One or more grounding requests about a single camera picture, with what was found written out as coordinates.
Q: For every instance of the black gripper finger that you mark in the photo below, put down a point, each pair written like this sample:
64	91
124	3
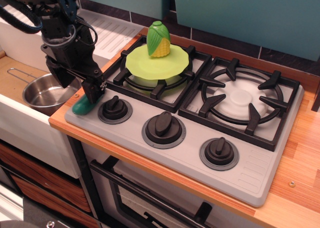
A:
94	88
62	75

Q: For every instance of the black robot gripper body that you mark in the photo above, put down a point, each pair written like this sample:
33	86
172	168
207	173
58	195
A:
74	52

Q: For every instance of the green toy cucumber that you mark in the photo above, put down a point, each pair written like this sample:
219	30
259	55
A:
83	106

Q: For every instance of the green yellow toy corncob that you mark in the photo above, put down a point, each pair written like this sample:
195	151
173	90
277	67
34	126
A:
158	40

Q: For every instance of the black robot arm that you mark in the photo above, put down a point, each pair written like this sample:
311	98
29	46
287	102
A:
53	18

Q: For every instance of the stainless steel pot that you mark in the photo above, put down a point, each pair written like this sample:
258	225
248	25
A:
44	93

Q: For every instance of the lime green plastic plate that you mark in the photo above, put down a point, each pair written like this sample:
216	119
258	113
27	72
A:
142	65

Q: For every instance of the white toy sink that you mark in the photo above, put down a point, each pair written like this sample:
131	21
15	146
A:
22	60

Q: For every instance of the black left stove knob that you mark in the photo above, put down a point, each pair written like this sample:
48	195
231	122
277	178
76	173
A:
115	111

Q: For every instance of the black stove knob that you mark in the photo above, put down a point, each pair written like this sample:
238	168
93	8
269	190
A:
163	131
219	154
115	111

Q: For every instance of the black left burner grate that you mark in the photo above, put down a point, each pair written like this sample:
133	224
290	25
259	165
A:
166	94

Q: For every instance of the black burner grate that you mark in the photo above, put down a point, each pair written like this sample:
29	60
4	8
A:
243	102
166	94

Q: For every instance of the black middle stove knob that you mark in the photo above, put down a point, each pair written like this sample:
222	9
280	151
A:
163	131

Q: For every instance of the wooden drawer fronts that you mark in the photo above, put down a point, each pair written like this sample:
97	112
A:
47	186

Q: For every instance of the grey toy stove top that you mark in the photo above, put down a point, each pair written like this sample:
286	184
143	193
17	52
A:
249	181

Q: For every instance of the black right stove knob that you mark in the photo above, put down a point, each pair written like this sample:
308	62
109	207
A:
219	154

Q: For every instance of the black right burner grate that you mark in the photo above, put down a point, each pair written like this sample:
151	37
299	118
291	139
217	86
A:
243	102

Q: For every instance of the oven door with black handle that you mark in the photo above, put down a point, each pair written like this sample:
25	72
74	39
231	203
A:
144	208

